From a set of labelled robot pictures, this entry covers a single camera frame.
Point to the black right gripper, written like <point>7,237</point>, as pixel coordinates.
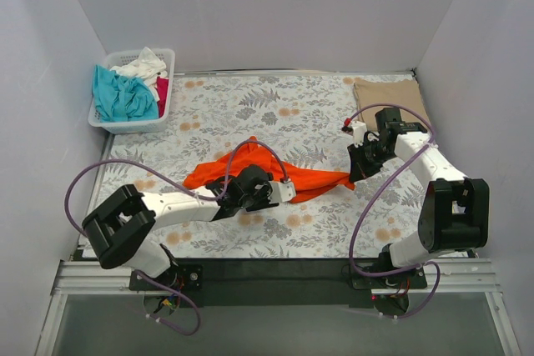
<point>360,165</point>

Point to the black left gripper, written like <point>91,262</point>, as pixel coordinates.
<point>264,203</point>

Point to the orange t shirt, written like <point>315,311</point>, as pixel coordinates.
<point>308,183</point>

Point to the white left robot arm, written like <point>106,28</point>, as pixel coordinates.
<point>118,229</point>

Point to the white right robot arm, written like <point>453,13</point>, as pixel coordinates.
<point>455,212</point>

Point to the floral patterned table mat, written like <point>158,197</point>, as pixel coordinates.
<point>300,118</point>

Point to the folded beige t shirt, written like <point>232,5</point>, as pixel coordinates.
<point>405,93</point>

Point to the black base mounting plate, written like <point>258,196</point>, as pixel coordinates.
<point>211,282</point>

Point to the magenta t shirt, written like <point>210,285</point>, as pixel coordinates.
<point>162,88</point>

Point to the white t shirt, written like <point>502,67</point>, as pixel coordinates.
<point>147,66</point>

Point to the teal t shirt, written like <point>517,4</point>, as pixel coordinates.
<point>119,99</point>

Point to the white plastic laundry basket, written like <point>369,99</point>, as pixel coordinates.
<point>120,59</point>

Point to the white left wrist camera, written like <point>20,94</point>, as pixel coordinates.
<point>281,191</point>

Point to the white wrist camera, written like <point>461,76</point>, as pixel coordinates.
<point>356,129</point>
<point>281,191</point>

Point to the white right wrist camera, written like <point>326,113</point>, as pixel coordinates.
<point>356,129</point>

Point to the aluminium frame rail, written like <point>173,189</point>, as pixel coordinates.
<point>88,278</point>

